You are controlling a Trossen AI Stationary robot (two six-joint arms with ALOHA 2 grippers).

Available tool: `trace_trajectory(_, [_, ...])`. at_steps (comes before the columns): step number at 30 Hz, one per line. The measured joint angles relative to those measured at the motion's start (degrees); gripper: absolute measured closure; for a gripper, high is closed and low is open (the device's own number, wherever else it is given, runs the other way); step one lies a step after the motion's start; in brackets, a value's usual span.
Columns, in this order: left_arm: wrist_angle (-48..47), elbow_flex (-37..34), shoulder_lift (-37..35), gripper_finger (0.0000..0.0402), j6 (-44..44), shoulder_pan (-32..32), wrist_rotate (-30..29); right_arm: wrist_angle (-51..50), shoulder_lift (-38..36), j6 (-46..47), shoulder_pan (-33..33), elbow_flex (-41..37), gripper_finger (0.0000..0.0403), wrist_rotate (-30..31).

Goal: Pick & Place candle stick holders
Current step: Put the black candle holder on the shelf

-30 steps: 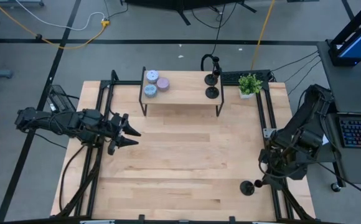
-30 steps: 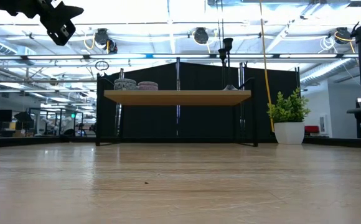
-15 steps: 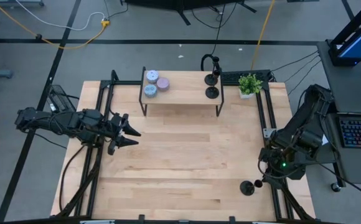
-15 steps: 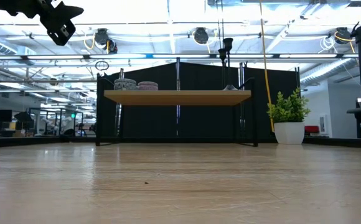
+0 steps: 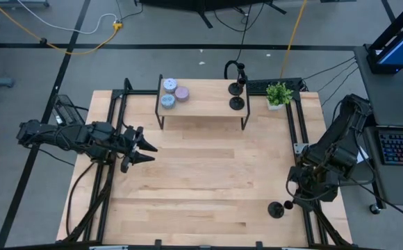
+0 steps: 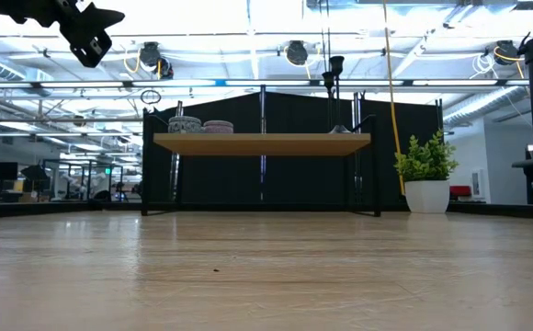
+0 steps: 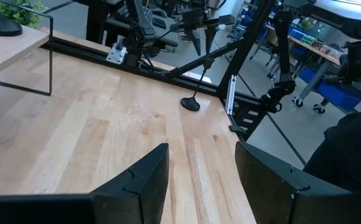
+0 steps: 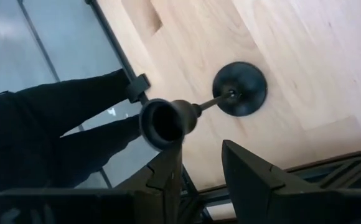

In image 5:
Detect black wire mesh box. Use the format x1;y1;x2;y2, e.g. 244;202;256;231
51;94;85;128
246;77;306;97

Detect pink candle tin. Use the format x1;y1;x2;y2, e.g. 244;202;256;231
174;85;190;103

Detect dark grey cart desk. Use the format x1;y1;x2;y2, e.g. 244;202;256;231
353;44;403;208

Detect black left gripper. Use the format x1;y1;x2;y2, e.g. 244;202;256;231
113;125;159;174

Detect green plant white pot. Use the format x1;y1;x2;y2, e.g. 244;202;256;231
265;81;295;111

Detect white paper sheet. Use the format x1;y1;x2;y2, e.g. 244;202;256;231
356;145;370;164

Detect blue patterned candle tin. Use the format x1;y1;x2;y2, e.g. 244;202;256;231
162;77;179;94
160;93;176;110

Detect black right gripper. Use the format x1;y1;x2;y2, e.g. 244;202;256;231
286;165;340;213

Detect looped black cable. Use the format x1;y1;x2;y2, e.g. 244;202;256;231
223;0;258;81

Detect wooden shelf black metal legs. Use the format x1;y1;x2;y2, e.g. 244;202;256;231
154;74;251;131

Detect white floor cable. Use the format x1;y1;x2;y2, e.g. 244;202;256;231
15;0;119;35

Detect black aluminium table frame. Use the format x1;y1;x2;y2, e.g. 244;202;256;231
62;78;354;248

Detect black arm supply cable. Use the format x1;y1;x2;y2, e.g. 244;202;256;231
65;161;97;239
342;173;403;226

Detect thin black cable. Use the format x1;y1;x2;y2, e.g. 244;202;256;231
302;56;357;81
321;67;359;107
318;61;358;93

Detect yellow cable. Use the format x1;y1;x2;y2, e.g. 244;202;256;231
0;0;124;56
279;0;309;79

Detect black candlestick holder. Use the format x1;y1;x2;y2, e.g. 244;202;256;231
227;62;247;97
229;77;247;111
267;199;294;219

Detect black room divider panel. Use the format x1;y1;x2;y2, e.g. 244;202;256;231
135;0;288;29

